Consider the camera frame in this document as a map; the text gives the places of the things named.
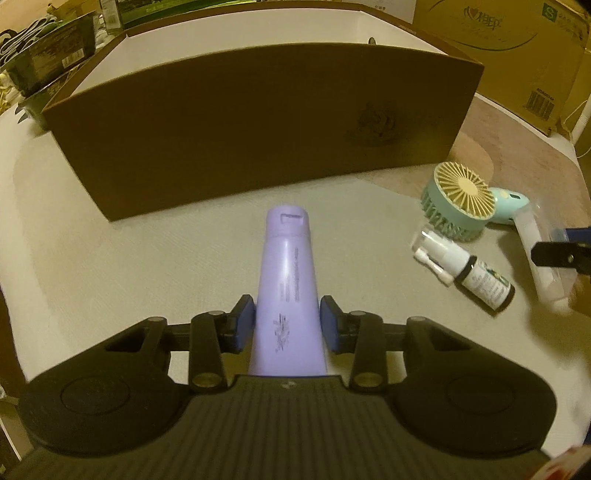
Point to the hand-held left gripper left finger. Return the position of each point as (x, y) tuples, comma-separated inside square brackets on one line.
[(244, 323)]

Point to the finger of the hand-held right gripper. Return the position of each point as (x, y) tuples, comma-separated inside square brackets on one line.
[(579, 235), (554, 256)]

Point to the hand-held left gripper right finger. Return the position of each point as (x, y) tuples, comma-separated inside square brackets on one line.
[(329, 323)]

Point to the clear plastic box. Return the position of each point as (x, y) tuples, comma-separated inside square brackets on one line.
[(545, 286)]

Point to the purple squeeze tube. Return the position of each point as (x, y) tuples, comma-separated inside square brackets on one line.
[(286, 277)]

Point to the brown storage box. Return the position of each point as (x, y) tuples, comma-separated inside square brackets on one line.
[(254, 138)]

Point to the dark spray bottle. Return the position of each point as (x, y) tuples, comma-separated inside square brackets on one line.
[(485, 279)]

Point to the mint green handheld fan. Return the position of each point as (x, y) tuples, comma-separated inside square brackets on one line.
[(461, 189)]

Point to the large brown cardboard box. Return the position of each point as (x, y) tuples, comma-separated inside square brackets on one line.
[(508, 50)]

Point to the white cardboard box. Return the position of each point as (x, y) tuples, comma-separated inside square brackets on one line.
[(392, 9)]

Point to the light blue cow milk carton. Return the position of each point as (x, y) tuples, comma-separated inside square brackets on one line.
[(221, 7)]

